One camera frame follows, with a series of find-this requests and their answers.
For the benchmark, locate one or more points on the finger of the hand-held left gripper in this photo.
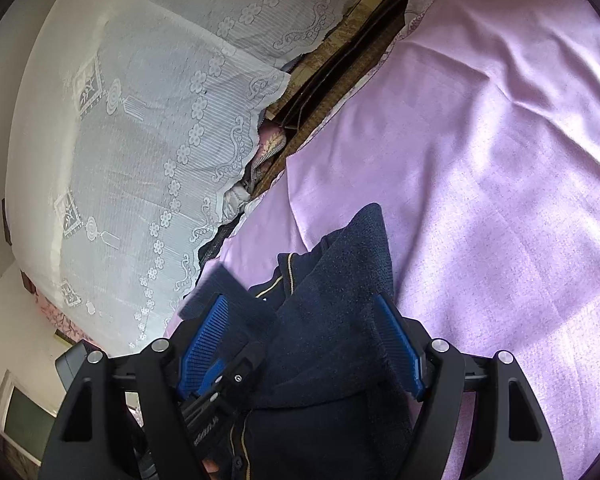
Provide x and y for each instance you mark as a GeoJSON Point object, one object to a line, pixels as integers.
{"type": "Point", "coordinates": [245, 365]}

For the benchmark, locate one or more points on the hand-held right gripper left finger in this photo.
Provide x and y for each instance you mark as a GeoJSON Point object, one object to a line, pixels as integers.
{"type": "Point", "coordinates": [202, 340]}

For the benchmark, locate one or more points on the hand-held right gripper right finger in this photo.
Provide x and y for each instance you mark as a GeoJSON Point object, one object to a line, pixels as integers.
{"type": "Point", "coordinates": [397, 345]}

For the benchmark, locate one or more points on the navy knit sweater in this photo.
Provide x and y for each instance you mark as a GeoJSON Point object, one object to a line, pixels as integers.
{"type": "Point", "coordinates": [330, 350]}

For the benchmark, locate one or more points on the pink floral fabric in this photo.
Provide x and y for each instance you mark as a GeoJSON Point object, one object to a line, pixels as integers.
{"type": "Point", "coordinates": [55, 315]}

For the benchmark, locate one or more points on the white crumpled garment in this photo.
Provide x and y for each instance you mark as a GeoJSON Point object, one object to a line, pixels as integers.
{"type": "Point", "coordinates": [235, 197]}

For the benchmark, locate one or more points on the purple bed sheet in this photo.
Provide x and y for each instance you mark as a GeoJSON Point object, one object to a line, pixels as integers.
{"type": "Point", "coordinates": [480, 160]}

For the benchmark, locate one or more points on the pink zippered garment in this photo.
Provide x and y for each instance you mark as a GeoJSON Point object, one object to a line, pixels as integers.
{"type": "Point", "coordinates": [270, 147]}

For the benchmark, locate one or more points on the white lace cloth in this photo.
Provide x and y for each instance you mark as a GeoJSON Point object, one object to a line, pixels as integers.
{"type": "Point", "coordinates": [130, 135]}

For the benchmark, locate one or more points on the brown woven mat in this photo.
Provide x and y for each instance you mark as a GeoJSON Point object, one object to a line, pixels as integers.
{"type": "Point", "coordinates": [340, 55]}

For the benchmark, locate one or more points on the window frame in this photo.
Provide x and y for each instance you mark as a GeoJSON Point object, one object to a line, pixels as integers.
{"type": "Point", "coordinates": [25, 415]}

